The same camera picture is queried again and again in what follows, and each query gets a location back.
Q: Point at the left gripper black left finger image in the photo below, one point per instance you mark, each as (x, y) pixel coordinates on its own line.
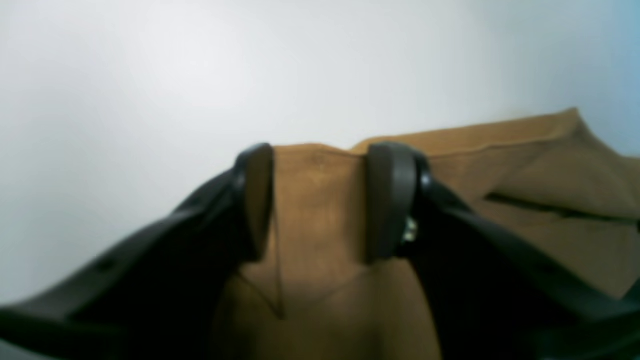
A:
(154, 295)

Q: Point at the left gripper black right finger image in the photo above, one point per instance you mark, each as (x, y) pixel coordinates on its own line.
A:
(492, 295)

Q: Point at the brown T-shirt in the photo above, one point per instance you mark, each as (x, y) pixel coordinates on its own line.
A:
(313, 297)

